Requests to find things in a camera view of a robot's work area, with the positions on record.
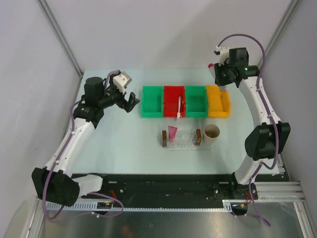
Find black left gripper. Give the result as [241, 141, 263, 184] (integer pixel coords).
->
[99, 74, 140, 113]

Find white toothpaste tube red cap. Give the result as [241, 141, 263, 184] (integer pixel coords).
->
[208, 63, 216, 79]

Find white toothbrush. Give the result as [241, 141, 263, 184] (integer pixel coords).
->
[176, 96, 182, 119]

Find pink toothpaste tube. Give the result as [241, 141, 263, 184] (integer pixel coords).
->
[168, 125, 178, 142]

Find beige cup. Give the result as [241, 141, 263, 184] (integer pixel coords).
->
[203, 124, 220, 145]

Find clear glass tray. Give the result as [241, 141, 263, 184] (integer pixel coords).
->
[160, 128, 214, 151]

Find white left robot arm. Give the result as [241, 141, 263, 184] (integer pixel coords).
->
[31, 70, 140, 207]

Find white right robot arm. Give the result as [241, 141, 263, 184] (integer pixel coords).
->
[210, 46, 291, 199]

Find green plastic bin far left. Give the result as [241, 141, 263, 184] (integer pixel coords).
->
[141, 86, 163, 118]

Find yellow plastic bin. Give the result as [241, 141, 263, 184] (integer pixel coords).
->
[206, 85, 231, 118]

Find green plastic bin with cup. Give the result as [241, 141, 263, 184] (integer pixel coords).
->
[185, 85, 209, 118]

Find red plastic bin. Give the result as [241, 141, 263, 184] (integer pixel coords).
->
[163, 85, 186, 118]

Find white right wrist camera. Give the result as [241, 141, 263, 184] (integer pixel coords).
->
[214, 46, 230, 65]

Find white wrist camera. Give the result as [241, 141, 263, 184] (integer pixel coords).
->
[113, 71, 132, 95]
[214, 46, 230, 65]

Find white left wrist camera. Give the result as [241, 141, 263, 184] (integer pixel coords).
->
[113, 71, 132, 95]

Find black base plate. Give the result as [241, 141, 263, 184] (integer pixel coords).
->
[74, 173, 258, 208]

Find aluminium frame post right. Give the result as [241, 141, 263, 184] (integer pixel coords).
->
[265, 0, 302, 61]

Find aluminium frame post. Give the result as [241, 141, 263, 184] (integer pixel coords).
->
[265, 0, 302, 61]
[37, 0, 84, 78]

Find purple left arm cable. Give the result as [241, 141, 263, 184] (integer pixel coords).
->
[42, 69, 124, 223]

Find grey slotted cable duct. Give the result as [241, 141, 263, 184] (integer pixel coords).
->
[74, 200, 235, 212]

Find aluminium frame post left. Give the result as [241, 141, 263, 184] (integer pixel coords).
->
[37, 0, 84, 78]

